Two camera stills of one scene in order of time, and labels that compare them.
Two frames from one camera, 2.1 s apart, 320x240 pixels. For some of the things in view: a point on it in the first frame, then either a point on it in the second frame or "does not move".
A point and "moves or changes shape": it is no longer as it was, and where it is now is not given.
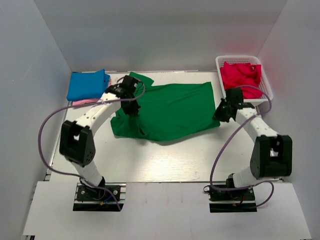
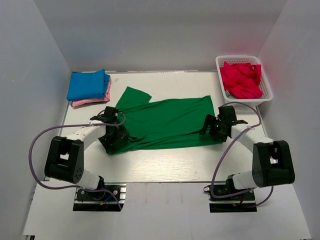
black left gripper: x=132 y=111 -> x=107 y=142
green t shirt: x=167 y=111 moves or changes shape
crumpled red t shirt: x=246 y=76 does not move
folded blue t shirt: x=88 y=85 does not move
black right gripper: x=217 y=114 -> x=211 y=120
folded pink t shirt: x=90 y=101 does not move
